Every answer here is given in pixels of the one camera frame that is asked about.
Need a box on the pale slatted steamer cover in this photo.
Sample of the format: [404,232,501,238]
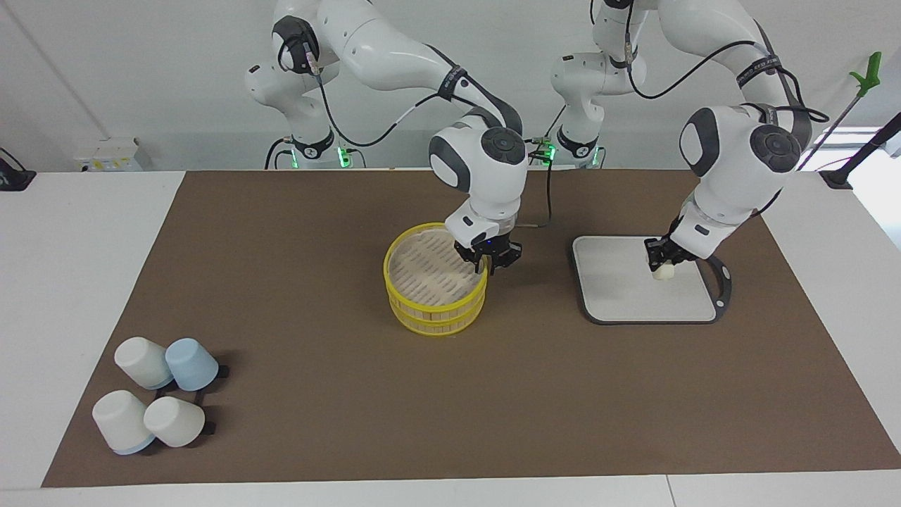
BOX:
[389,227,485,306]

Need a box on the yellow bamboo steamer basket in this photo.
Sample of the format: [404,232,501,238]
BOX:
[384,223,489,337]

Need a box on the grey cutting board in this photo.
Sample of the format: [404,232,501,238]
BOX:
[571,235,733,326]

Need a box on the black stand with pole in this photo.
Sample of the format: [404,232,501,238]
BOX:
[820,111,901,191]

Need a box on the brown table mat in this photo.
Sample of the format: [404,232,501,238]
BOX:
[41,168,901,488]

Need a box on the green clamp on thin rod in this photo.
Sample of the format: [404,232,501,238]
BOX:
[795,51,883,171]

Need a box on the light blue cup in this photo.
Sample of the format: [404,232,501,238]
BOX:
[165,338,220,392]

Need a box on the plain white cup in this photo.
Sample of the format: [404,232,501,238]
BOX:
[144,396,206,449]
[114,337,174,389]

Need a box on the white power box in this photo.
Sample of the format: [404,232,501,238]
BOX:
[75,137,146,173]

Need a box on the white cup with blue rim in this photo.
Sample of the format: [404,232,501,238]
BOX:
[92,390,156,456]

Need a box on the black clamp at table edge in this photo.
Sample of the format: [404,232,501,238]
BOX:
[0,148,37,192]

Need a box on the black base cable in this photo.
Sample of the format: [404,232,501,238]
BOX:
[527,106,568,168]
[264,136,295,170]

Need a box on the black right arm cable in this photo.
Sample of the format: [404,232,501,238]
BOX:
[278,32,554,230]

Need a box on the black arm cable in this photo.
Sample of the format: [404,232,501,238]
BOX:
[278,32,554,230]
[623,0,831,212]

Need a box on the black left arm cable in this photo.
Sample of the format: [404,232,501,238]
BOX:
[623,0,831,212]

